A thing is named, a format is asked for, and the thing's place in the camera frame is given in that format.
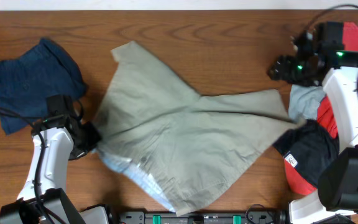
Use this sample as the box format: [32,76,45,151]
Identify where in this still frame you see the khaki beige shorts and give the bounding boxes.
[93,42,299,215]

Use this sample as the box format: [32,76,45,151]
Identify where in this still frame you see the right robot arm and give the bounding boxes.
[268,22,358,223]

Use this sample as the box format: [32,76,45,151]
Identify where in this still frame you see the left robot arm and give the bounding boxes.
[0,95,110,223]

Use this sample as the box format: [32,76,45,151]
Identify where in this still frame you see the light blue grey garment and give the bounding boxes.
[288,85,326,120]

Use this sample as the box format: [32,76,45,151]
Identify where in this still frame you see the red t-shirt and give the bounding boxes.
[284,22,358,195]

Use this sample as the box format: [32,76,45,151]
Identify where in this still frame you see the black patterned sports shirt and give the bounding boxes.
[273,119,339,187]

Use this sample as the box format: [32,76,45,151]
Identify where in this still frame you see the folded navy blue shorts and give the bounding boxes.
[0,38,87,121]

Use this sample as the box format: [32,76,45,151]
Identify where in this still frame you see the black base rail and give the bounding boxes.
[79,203,288,224]

